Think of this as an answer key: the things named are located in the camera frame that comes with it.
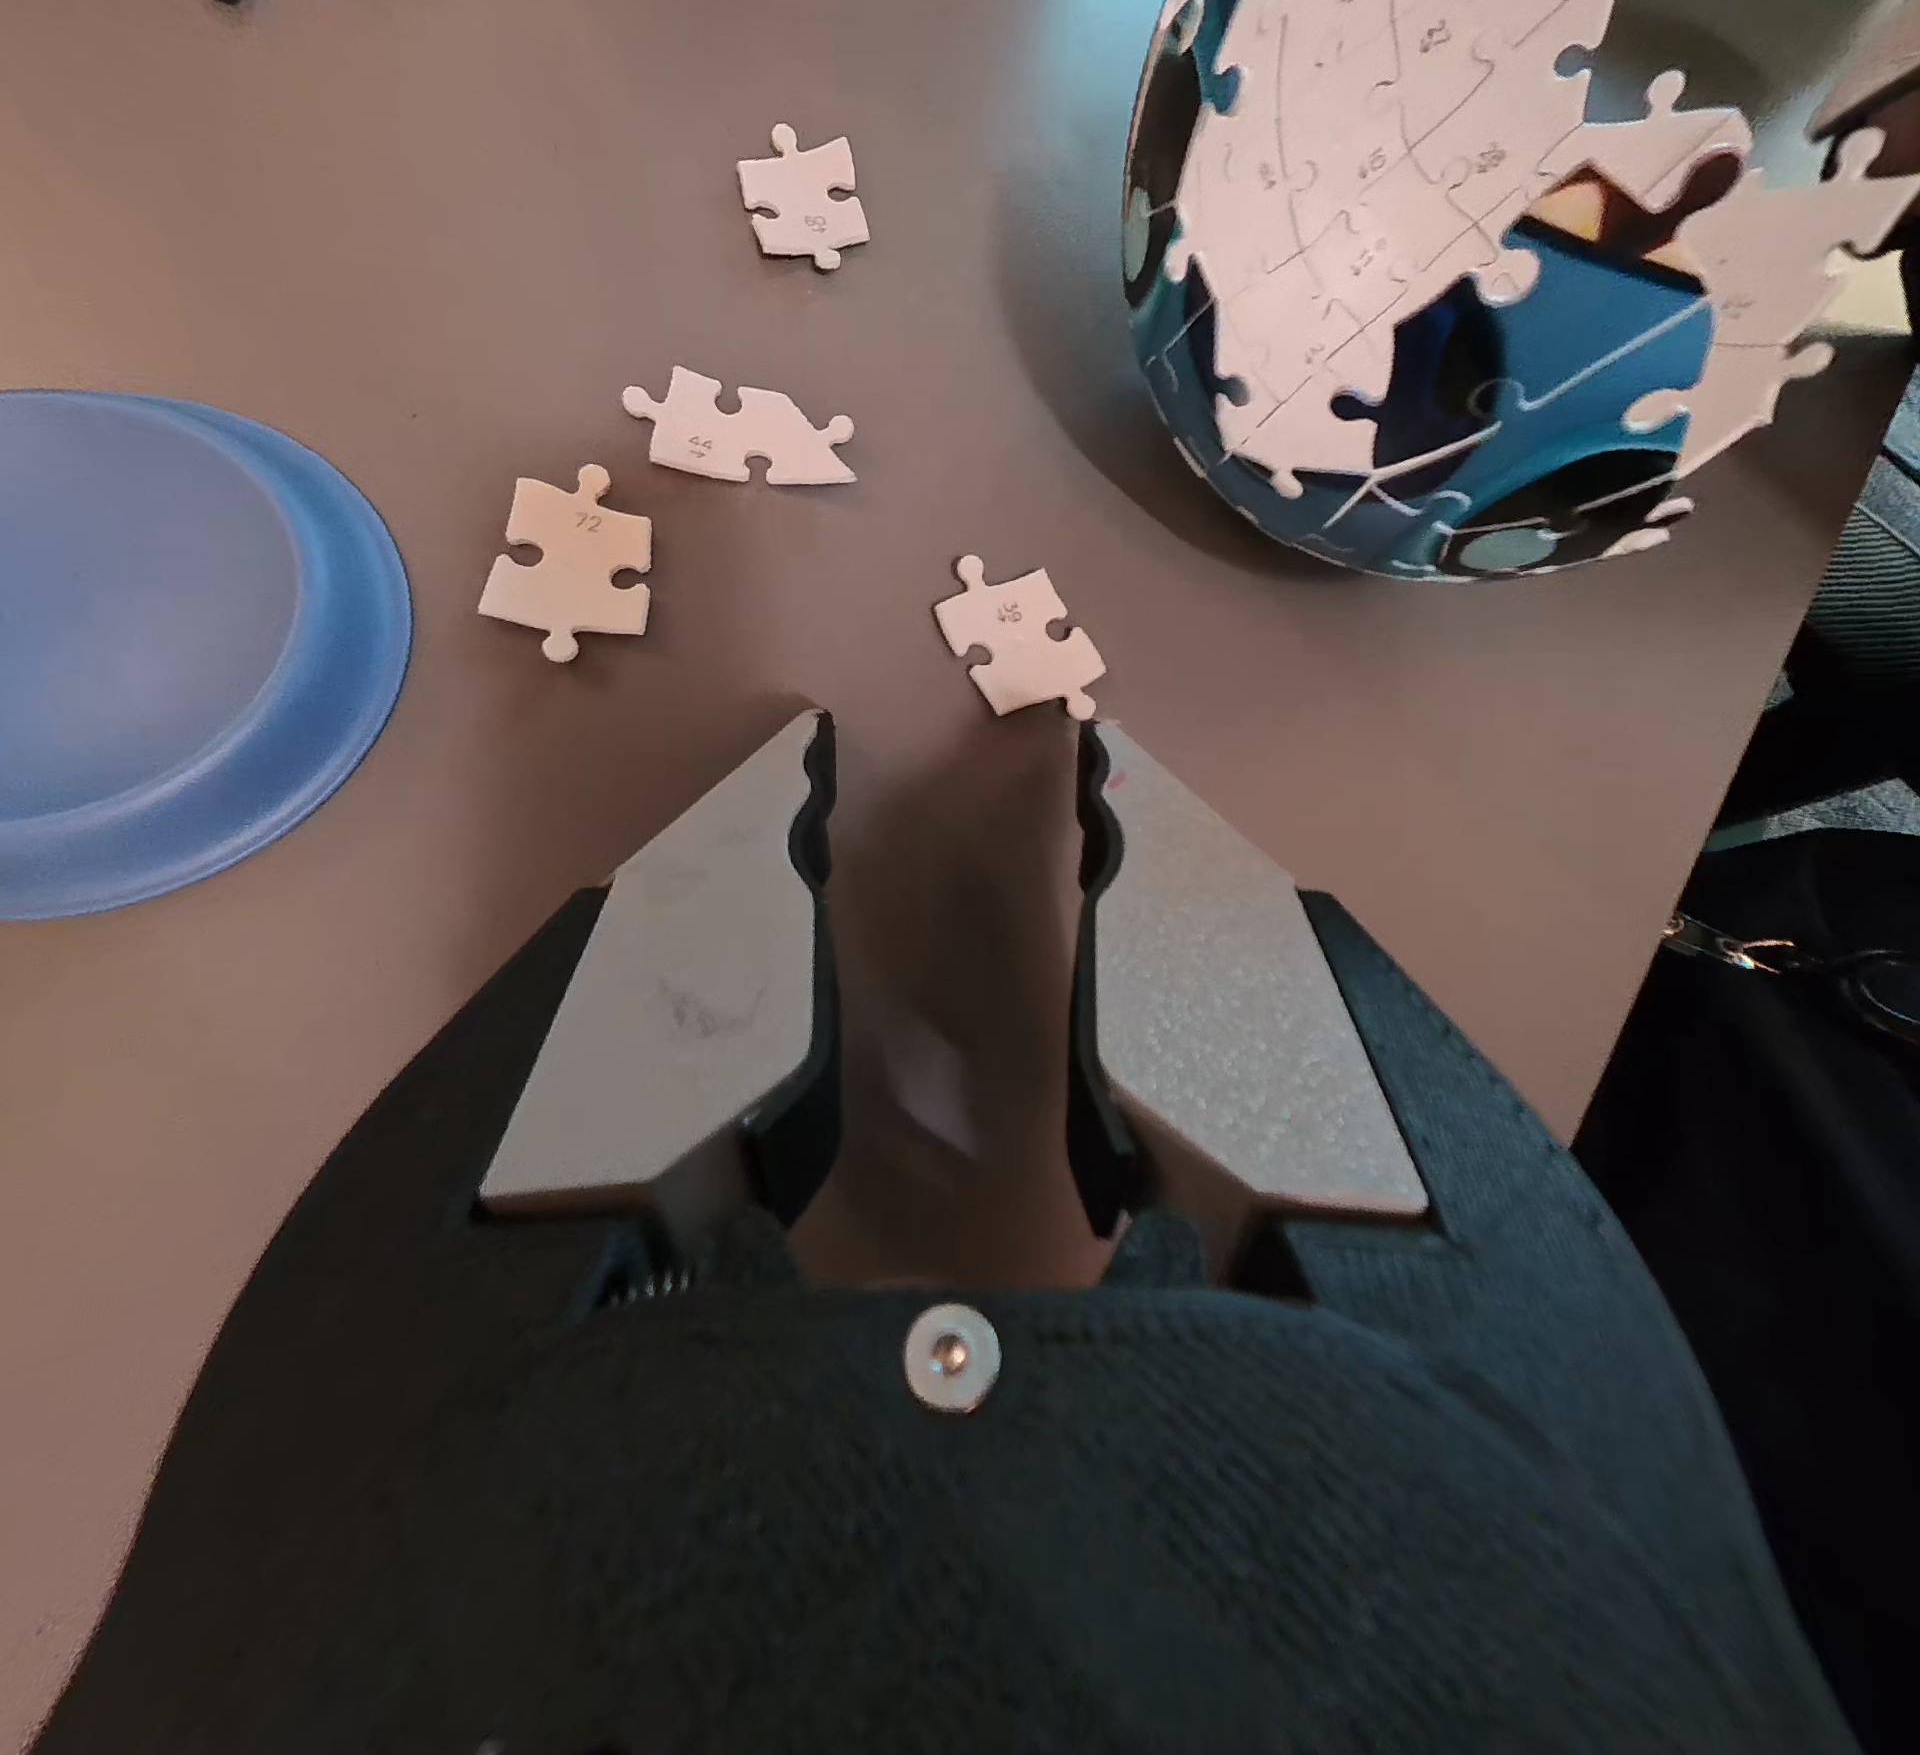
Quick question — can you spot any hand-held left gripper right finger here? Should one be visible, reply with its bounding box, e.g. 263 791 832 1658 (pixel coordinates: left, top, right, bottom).
1068 717 1433 1242

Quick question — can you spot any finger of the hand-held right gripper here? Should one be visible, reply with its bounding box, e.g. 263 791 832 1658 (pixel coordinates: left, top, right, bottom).
1807 45 1920 147

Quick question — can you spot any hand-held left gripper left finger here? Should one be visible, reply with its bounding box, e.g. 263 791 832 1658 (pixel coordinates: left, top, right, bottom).
477 707 841 1239

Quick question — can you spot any white puzzle piece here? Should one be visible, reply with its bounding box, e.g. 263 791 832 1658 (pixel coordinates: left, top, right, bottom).
733 122 870 273
477 462 658 665
934 555 1108 723

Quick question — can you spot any partly built puzzle ball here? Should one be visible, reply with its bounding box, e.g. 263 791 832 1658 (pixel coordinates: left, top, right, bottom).
1122 0 1920 585

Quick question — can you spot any joined pair of puzzle pieces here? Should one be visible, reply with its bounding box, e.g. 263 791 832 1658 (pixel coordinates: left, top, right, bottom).
621 363 859 489

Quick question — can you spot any metal key clip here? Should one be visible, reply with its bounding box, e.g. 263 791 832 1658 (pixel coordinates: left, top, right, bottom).
1661 912 1920 1036

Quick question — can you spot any blue plastic stand ring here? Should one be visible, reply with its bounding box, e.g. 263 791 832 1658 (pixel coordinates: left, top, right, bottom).
0 387 414 920

